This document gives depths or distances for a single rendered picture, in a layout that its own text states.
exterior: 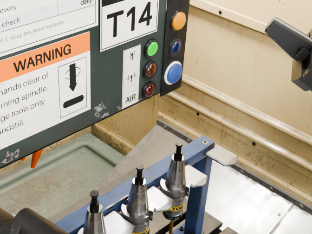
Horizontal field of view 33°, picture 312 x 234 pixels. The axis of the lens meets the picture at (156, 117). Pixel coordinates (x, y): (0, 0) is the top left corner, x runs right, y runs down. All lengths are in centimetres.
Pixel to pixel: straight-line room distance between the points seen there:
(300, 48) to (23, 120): 36
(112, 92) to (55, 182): 144
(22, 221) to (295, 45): 42
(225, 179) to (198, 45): 45
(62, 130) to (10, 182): 145
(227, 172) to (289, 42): 111
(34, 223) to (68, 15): 28
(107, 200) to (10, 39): 56
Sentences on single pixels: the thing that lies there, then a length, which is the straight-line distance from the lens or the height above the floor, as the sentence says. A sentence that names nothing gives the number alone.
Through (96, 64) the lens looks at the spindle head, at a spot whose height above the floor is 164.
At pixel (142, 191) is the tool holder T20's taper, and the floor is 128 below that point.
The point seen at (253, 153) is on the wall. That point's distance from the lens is 171.
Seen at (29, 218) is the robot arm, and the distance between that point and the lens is 71.
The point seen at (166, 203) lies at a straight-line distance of 107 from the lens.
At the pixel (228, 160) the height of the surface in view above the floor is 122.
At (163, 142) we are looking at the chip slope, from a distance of 189.
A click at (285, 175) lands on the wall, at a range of 167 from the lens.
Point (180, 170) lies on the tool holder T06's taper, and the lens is 106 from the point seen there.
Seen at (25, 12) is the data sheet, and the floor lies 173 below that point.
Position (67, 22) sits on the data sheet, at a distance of 59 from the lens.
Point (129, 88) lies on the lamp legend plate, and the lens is 70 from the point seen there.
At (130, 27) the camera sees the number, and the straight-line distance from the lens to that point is 66.
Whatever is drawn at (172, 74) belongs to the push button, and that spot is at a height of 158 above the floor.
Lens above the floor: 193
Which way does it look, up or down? 33 degrees down
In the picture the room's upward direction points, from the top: 4 degrees clockwise
